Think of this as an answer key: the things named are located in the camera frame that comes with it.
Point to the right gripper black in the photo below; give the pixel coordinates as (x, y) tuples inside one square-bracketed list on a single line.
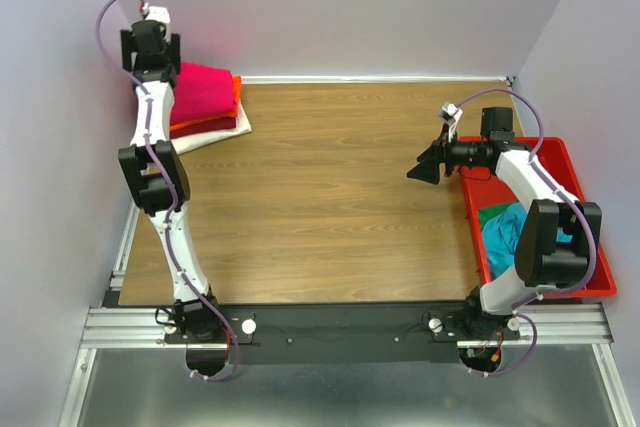
[(446, 153)]

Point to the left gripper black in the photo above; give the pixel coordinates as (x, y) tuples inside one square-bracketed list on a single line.
[(126, 50)]

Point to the pink t shirt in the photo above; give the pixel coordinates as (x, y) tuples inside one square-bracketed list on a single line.
[(196, 70)]

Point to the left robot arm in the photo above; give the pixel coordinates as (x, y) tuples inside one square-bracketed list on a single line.
[(157, 180)]

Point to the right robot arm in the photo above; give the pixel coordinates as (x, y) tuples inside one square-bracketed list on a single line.
[(557, 249)]

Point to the green t shirt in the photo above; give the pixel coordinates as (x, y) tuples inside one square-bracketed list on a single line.
[(488, 213)]

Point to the orange folded t shirt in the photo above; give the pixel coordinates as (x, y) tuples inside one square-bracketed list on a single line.
[(199, 98)]

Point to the white folded t shirt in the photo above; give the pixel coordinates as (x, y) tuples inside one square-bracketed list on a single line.
[(192, 142)]

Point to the teal t shirt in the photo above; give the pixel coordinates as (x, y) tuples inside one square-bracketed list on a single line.
[(501, 236)]

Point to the dark red folded t shirt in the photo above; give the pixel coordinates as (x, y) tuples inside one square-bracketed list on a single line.
[(198, 126)]

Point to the red plastic bin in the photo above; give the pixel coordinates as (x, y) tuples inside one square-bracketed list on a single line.
[(482, 190)]

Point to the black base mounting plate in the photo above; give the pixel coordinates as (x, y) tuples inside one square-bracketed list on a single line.
[(337, 333)]

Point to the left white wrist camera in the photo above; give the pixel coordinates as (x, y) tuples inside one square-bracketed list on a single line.
[(157, 14)]

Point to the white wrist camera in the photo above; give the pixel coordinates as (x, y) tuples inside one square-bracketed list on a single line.
[(451, 115), (157, 14)]

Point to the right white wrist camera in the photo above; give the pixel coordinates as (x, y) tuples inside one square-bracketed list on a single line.
[(451, 115)]

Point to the aluminium frame rail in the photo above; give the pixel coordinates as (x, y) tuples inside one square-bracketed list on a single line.
[(563, 324)]

